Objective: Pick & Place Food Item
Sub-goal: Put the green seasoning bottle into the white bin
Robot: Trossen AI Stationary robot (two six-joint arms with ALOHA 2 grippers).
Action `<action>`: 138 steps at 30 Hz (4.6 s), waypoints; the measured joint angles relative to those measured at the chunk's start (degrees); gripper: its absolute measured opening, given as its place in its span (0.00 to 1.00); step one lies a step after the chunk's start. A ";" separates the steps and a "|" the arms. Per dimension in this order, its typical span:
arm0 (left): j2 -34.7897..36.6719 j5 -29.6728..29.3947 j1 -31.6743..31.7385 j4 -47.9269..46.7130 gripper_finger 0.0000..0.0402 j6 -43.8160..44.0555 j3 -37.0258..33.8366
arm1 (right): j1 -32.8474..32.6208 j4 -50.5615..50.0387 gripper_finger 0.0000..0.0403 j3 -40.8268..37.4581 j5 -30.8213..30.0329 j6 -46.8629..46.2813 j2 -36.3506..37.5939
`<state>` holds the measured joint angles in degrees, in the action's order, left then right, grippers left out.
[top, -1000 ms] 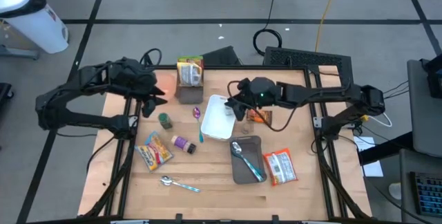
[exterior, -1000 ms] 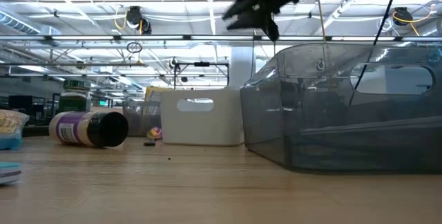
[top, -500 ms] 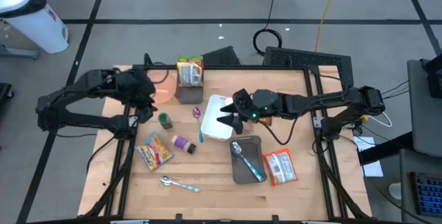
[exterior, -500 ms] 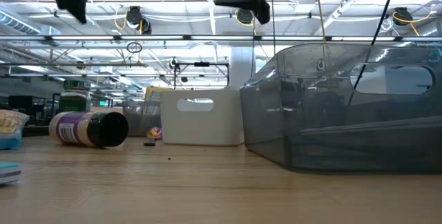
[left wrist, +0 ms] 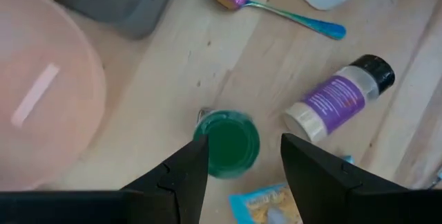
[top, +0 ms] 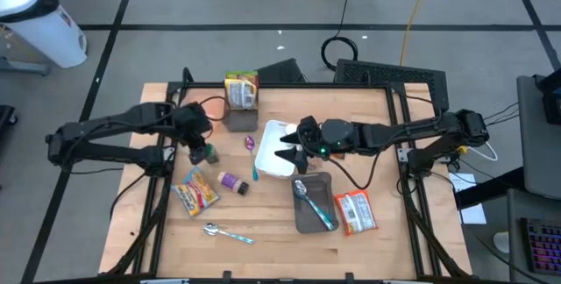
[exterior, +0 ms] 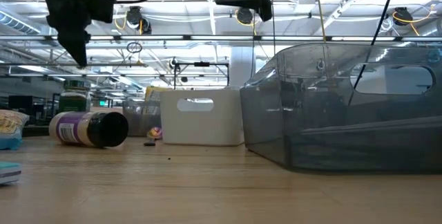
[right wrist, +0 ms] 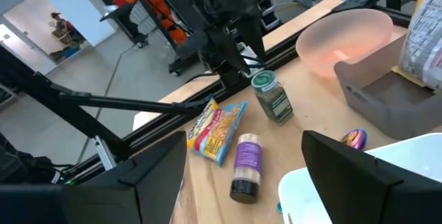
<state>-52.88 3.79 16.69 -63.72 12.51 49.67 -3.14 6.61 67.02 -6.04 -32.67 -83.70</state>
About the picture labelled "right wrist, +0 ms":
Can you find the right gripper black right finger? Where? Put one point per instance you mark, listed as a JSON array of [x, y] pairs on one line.
[[362, 189]]

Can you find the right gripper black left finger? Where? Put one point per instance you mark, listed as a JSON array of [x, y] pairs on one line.
[[145, 189]]

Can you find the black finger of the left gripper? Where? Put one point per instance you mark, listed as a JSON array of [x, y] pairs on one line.
[[257, 37], [229, 49]]

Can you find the green-capped herb spice jar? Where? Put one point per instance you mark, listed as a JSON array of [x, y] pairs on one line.
[[274, 99]]

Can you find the yellow chicken ramen packet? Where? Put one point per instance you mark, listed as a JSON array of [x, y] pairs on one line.
[[424, 44]]

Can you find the white plastic bin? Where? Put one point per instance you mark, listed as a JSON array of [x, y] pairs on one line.
[[304, 196]]

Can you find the blue and yellow ramen packet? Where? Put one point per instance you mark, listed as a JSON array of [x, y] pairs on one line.
[[217, 130]]

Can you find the pink translucent bowl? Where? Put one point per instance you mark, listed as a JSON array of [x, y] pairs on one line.
[[342, 37]]

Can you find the grey translucent plastic bin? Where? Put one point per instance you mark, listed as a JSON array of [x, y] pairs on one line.
[[386, 106]]

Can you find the purple-label spice jar black cap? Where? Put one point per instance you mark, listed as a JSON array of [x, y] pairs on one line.
[[247, 161]]

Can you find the black rolling cart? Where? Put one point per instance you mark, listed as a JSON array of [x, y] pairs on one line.
[[121, 20]]

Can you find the person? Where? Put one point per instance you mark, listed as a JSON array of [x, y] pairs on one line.
[[60, 25]]

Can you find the white frame bracket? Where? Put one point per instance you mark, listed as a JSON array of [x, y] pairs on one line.
[[103, 153]]

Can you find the black aluminium table frame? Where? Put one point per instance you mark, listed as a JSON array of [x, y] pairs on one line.
[[121, 103]]

